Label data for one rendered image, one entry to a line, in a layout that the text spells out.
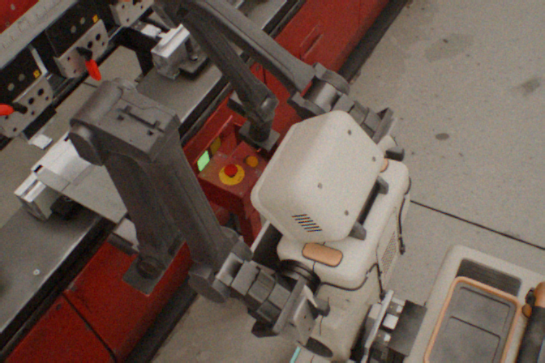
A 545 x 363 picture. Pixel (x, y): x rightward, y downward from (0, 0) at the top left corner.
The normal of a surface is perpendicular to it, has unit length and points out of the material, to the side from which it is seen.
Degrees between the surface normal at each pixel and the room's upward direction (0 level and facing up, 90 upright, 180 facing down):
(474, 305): 0
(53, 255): 0
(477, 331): 0
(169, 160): 81
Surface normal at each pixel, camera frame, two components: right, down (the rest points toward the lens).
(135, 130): 0.12, -0.48
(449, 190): -0.07, -0.57
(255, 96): 0.67, 0.28
